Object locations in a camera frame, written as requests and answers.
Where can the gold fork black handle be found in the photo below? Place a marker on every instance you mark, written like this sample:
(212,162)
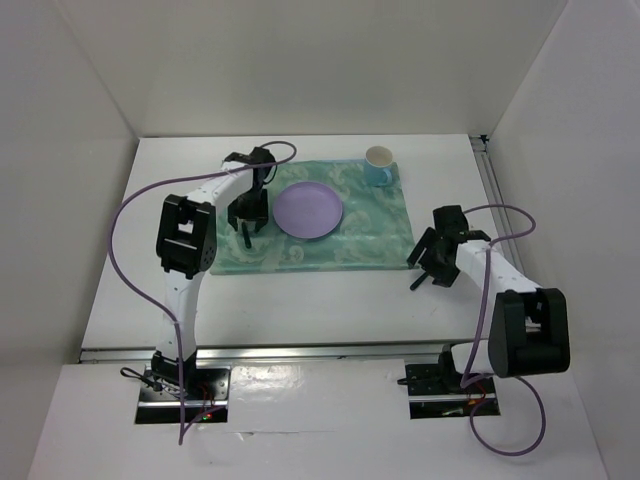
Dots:
(246,235)

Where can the blue mug white inside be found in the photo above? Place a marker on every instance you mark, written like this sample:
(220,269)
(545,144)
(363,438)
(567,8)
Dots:
(377,166)

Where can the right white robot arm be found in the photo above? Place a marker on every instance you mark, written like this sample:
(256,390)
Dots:
(522,328)

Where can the aluminium right side rail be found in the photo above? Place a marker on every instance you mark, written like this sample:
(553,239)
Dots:
(504,250)

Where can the purple plate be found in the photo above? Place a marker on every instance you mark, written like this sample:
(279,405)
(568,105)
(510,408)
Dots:
(308,210)

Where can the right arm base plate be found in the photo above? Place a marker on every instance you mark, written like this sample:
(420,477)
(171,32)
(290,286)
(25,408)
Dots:
(437,380)

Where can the green patterned cloth napkin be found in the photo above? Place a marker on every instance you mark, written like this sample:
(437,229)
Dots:
(374,232)

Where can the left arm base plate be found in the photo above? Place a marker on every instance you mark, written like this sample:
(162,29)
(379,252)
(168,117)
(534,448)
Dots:
(209,388)

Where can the aluminium front rail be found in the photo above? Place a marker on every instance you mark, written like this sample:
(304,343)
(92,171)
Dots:
(333,351)

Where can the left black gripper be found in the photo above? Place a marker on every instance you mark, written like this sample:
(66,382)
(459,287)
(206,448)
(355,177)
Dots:
(257,214)

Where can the aluminium rail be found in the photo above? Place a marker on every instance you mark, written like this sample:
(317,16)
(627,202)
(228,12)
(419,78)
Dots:
(504,250)
(333,351)

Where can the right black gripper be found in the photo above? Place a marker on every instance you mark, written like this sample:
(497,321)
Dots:
(445,276)

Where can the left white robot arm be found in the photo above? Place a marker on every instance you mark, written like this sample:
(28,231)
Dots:
(187,247)

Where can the gold knife black handle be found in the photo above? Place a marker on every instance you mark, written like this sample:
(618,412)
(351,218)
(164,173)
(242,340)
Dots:
(416,284)

